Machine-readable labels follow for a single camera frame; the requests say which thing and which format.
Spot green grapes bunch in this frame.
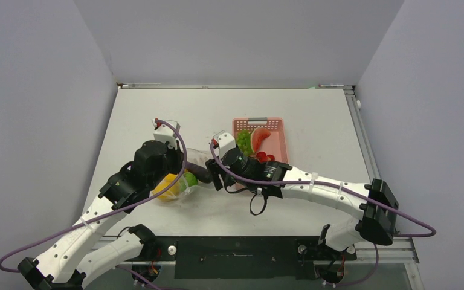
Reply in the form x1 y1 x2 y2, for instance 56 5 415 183
236 130 254 156

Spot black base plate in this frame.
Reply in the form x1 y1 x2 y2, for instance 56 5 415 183
131 236 357 280

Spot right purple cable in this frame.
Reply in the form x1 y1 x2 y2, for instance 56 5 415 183
209 140 437 239

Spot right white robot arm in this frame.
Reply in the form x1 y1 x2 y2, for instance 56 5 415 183
205 148 399 259

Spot purple cable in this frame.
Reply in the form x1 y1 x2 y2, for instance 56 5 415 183
209 140 437 239
0 118 189 274

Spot clear zip top bag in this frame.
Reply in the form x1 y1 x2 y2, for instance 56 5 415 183
150 148 211 202

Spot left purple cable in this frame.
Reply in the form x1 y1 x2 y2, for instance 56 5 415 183
0 118 189 274

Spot red strawberries pile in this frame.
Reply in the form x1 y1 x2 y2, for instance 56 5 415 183
256 151 276 163

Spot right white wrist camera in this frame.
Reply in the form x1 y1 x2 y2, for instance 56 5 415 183
210 130 236 159

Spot pink plastic basket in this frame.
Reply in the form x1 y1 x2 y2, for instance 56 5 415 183
233 117 288 182

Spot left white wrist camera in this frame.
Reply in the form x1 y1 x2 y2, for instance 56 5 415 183
152 118 180 150

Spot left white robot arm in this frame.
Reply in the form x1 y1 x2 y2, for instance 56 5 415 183
17 139 187 289

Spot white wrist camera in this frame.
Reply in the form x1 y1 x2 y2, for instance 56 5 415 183
210 130 236 159
152 118 180 150

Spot purple eggplant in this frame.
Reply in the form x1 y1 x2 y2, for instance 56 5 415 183
185 162 213 184

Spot green round fruit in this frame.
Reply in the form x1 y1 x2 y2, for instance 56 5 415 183
182 172 199 188

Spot yellow bell pepper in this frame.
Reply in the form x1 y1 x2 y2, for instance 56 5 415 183
150 174 185 202

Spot watermelon slice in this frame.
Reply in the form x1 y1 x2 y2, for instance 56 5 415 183
250 127 271 153

